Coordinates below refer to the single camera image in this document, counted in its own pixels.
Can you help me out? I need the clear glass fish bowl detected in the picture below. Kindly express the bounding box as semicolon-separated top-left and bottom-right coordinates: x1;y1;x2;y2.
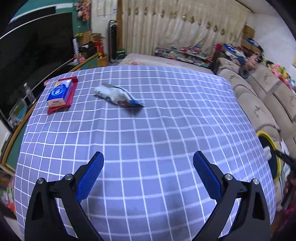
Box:
8;98;28;128

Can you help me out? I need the green yellow tv cabinet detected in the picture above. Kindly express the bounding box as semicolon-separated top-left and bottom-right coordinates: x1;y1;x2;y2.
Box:
0;53;100;172

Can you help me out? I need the pile of plush toys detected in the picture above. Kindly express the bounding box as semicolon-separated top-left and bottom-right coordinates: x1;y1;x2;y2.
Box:
212;37;295;91

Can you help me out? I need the clear water bottle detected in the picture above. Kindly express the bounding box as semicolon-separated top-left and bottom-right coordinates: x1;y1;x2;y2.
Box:
23;82;36;104

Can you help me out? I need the white silver snack bag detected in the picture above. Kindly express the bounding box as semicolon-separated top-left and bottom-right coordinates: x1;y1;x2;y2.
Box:
94;82;144;108

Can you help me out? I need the large black television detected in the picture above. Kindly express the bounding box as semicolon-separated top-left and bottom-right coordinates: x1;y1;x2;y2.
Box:
1;13;74;116

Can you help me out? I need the red tray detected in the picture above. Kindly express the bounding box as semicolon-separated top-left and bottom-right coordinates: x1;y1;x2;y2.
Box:
47;76;78;114

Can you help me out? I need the white standing air conditioner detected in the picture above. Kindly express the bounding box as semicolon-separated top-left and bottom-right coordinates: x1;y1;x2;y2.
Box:
91;0;118;38

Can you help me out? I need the black tower fan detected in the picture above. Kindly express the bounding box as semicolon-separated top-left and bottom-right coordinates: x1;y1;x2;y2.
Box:
108;20;117;63

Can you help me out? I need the beige patterned curtain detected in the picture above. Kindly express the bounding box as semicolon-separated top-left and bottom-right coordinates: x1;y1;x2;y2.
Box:
121;0;251;55

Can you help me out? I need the floral beige mattress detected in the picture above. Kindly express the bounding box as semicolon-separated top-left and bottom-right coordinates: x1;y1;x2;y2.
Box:
119;53;214;74

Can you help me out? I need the blue checkered tablecloth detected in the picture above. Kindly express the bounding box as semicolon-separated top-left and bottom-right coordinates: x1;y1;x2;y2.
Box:
15;66;275;240

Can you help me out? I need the crumpled white tissue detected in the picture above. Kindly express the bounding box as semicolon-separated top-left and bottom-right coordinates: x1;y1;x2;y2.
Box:
263;146;272;161

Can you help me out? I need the low shelf with toys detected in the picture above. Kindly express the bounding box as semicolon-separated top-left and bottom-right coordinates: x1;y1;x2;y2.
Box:
154;45;213;68

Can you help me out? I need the beige sofa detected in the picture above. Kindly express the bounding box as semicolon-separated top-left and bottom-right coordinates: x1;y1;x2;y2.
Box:
217;58;295;156

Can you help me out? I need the cardboard boxes stack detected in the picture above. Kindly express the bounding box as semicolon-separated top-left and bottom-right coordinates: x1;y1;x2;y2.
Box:
241;25;263;53

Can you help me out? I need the blue tissue pack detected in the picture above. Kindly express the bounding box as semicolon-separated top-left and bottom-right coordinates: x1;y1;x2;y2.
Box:
47;79;73;108

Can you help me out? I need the yellow-rimmed black trash bin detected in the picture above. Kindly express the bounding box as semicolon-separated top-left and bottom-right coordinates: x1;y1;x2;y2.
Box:
256;131;281;182

